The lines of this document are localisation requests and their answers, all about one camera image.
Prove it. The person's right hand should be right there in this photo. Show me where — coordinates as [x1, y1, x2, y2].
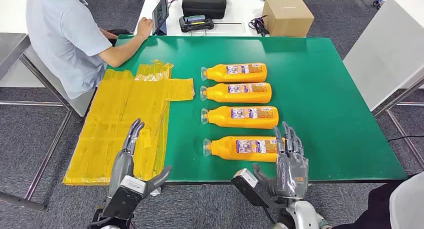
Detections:
[136, 17, 154, 40]

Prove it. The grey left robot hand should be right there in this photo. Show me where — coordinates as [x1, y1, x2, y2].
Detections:
[107, 117, 173, 199]

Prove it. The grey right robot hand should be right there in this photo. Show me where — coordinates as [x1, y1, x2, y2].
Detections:
[252, 121, 310, 200]

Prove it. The orange detergent bottle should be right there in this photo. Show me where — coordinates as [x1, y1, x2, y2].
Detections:
[200, 82, 273, 105]
[200, 62, 268, 84]
[202, 135, 285, 163]
[200, 105, 280, 130]

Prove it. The black tablet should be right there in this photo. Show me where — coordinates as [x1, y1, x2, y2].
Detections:
[151, 0, 170, 36]

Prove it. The black handheld controller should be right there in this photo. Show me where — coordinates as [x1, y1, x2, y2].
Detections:
[178, 14, 215, 33]

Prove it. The black zip case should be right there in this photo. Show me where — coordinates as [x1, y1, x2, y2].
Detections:
[181, 0, 228, 20]

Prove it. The white bench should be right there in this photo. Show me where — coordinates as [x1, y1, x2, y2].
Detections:
[24, 45, 97, 118]

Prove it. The person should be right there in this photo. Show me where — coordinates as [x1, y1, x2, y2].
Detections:
[25, 0, 154, 101]

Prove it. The steel table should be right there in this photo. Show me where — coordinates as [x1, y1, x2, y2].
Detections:
[0, 32, 72, 211]

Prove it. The brown cardboard box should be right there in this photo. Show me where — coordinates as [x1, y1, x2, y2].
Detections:
[261, 0, 315, 38]

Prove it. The white table with metal legs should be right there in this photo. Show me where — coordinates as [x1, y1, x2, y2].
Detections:
[342, 0, 424, 170]

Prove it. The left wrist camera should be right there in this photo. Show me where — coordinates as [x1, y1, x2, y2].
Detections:
[102, 175, 147, 221]

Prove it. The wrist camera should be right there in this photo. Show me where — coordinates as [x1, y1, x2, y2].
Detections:
[102, 175, 147, 221]
[231, 168, 287, 211]

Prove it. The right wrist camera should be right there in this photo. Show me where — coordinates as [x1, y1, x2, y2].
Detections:
[231, 168, 287, 211]

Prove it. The black cable bundle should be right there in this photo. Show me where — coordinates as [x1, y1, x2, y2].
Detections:
[248, 15, 270, 37]

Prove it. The black floor cable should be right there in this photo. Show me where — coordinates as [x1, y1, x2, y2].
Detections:
[387, 134, 424, 144]

